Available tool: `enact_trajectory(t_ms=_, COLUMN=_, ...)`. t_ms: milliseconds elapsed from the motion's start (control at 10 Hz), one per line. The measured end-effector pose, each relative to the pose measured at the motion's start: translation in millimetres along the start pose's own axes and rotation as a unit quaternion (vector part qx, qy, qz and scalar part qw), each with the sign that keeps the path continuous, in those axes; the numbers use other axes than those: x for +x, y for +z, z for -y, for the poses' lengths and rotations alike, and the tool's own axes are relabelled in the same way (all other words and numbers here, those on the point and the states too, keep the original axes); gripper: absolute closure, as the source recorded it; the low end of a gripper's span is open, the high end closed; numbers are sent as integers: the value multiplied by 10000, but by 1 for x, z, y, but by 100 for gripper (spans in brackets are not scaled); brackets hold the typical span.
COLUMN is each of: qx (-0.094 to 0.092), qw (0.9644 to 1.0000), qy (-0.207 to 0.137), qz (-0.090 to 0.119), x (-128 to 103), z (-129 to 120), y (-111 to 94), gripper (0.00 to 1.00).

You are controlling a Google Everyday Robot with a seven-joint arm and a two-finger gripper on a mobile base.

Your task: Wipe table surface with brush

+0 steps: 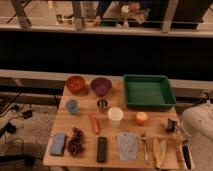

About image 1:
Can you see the blue cup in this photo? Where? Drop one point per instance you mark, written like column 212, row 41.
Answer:
column 72, row 106

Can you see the purple bowl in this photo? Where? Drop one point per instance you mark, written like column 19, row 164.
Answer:
column 101, row 86

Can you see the yellow banana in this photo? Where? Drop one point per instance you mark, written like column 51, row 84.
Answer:
column 159, row 152

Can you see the black remote control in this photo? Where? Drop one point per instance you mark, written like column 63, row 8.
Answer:
column 101, row 149

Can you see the red yellow apple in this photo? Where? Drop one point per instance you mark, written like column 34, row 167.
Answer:
column 141, row 118

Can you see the metal fork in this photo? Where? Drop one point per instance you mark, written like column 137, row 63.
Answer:
column 146, row 156

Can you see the white paper cup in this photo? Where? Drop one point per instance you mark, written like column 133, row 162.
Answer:
column 115, row 115

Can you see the green plastic tray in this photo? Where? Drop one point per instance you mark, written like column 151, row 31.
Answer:
column 151, row 92

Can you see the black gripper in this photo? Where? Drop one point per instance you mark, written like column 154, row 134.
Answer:
column 171, row 126

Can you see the small metal cup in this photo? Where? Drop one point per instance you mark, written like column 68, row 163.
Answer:
column 102, row 104

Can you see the light blue cloth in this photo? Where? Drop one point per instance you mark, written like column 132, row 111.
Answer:
column 127, row 146

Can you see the orange bowl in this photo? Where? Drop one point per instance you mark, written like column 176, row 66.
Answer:
column 75, row 84

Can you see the orange carrot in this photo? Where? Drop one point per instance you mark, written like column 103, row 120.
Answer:
column 95, row 124

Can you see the blue sponge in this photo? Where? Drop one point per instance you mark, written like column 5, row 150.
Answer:
column 58, row 144

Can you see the bunch of dark grapes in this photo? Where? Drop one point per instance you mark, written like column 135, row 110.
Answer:
column 75, row 143

